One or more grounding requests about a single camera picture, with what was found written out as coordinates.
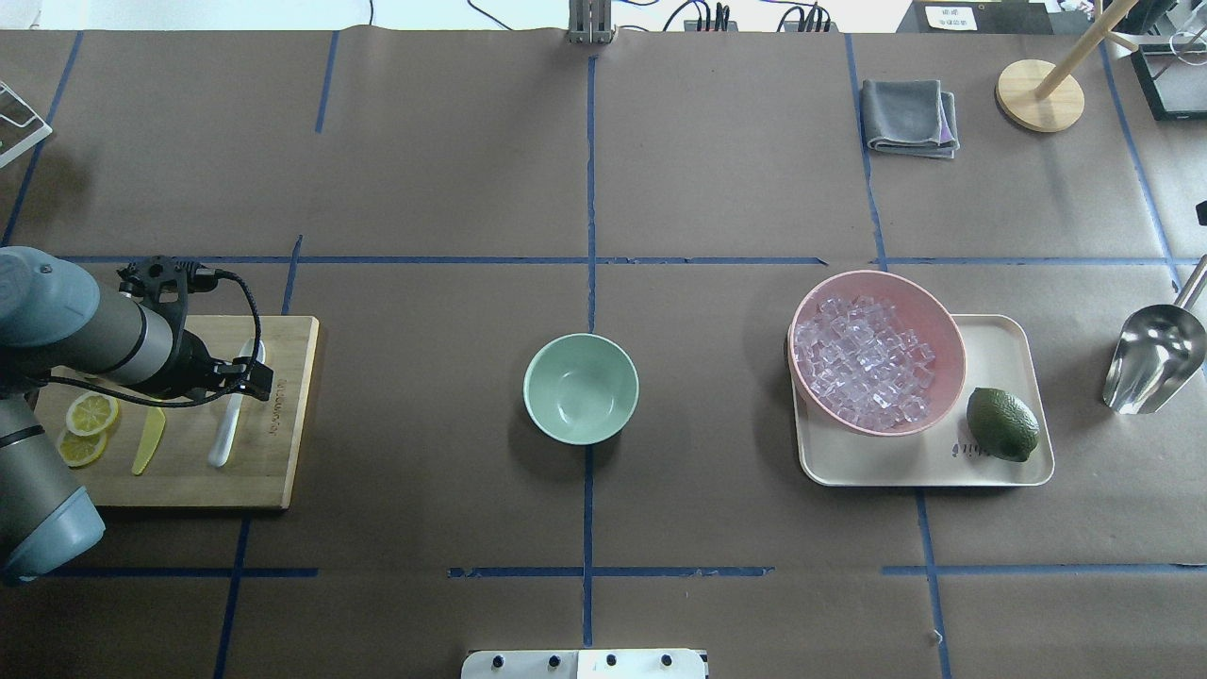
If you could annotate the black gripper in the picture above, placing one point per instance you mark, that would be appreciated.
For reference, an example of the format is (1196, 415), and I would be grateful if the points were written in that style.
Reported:
(191, 363)

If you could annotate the white ceramic spoon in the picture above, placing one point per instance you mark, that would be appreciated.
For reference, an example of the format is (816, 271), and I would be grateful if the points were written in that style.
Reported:
(220, 449)

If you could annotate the clear ice cubes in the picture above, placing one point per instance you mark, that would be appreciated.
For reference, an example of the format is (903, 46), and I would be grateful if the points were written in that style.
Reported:
(863, 363)

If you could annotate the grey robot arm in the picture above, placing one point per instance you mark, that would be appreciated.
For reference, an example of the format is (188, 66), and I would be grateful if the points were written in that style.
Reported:
(130, 343)

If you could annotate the mint green bowl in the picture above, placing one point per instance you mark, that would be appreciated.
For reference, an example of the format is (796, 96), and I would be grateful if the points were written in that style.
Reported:
(581, 389)

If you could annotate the pink bowl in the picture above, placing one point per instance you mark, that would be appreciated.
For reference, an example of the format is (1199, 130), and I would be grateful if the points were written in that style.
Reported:
(916, 308)

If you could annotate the stainless steel ice scoop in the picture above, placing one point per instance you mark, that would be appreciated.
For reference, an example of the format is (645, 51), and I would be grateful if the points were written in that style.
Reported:
(1158, 349)

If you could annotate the yellow plastic knife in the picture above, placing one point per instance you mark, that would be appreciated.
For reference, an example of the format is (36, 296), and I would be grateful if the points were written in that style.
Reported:
(151, 436)

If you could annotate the bamboo cutting board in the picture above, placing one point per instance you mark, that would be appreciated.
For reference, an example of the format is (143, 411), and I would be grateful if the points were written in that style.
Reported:
(262, 461)

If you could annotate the lower lemon slice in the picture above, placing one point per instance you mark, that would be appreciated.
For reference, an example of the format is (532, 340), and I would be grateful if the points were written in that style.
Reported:
(79, 451)

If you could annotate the folded grey cloth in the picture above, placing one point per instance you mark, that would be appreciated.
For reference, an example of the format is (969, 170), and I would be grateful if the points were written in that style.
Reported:
(909, 117)

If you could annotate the green lime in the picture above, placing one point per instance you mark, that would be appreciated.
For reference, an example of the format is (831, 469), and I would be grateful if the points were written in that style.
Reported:
(1002, 424)

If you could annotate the beige plastic tray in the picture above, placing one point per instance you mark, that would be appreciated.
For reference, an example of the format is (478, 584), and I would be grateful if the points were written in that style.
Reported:
(946, 455)

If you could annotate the wooden mug tree stand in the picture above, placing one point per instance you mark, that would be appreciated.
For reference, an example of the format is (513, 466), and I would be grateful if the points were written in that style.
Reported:
(1045, 97)

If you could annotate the black framed metal tray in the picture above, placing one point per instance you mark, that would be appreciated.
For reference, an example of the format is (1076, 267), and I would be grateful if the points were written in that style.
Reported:
(1172, 79)

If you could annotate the white wire rack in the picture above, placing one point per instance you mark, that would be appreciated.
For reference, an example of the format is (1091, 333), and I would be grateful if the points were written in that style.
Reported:
(22, 128)

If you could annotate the grey metal post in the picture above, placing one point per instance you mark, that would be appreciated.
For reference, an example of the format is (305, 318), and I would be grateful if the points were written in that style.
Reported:
(590, 22)

